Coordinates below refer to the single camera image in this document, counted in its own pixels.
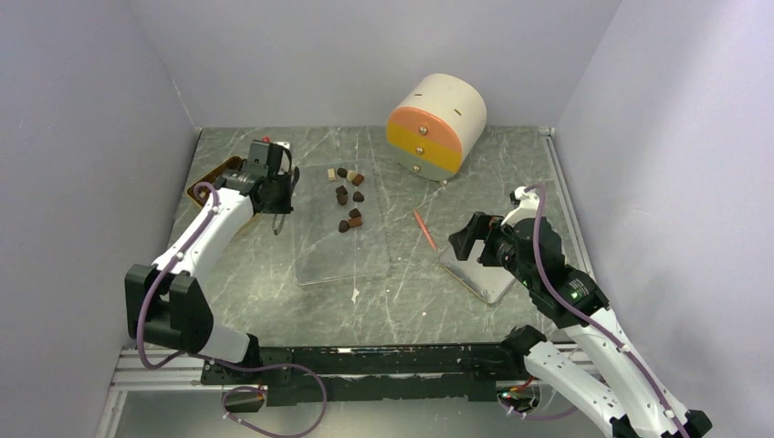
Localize black metal tongs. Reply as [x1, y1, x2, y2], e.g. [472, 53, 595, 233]
[272, 214, 288, 235]

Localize round pastel drawer cabinet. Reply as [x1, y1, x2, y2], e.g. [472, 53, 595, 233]
[386, 73, 487, 182]

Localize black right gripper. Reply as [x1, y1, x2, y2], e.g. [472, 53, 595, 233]
[448, 211, 537, 288]

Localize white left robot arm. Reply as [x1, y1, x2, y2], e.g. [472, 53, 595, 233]
[124, 168, 300, 383]

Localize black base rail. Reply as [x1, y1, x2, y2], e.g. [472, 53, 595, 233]
[201, 342, 529, 407]

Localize aluminium frame rail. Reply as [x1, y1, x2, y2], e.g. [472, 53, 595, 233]
[96, 347, 210, 438]

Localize silver tin lid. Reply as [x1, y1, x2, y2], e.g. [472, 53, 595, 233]
[438, 246, 516, 306]

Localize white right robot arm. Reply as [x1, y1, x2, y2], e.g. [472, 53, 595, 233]
[448, 183, 713, 437]

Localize red pen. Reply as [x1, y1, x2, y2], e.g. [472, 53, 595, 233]
[413, 209, 438, 252]

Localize clear plastic tray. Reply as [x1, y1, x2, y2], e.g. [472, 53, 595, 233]
[290, 159, 391, 286]

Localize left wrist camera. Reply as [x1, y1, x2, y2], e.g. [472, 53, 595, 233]
[243, 138, 293, 177]

